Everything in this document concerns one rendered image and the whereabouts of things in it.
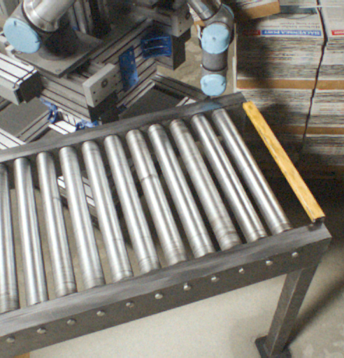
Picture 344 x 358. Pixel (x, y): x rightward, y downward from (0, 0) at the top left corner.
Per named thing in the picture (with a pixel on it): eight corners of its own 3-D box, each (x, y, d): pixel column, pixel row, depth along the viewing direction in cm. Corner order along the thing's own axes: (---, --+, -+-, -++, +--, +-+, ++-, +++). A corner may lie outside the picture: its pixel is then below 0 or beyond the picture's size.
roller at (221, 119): (224, 116, 136) (225, 103, 132) (295, 242, 107) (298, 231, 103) (209, 119, 135) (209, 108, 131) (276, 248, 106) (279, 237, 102)
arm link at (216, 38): (205, 15, 127) (204, 48, 135) (199, 37, 120) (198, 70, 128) (233, 17, 126) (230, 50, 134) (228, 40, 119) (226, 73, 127)
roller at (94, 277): (77, 153, 130) (73, 140, 126) (110, 297, 101) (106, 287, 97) (60, 157, 129) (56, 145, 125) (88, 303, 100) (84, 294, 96)
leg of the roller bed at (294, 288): (276, 339, 167) (310, 245, 114) (283, 354, 163) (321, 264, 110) (262, 344, 166) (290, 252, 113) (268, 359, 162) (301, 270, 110)
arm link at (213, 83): (228, 76, 126) (226, 99, 133) (227, 53, 133) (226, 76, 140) (200, 75, 127) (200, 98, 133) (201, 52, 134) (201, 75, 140)
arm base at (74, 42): (27, 51, 152) (18, 26, 145) (59, 30, 160) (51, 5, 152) (58, 65, 146) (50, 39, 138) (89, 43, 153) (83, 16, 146)
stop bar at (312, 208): (252, 104, 131) (253, 99, 130) (325, 220, 104) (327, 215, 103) (242, 107, 131) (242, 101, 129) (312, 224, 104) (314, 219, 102)
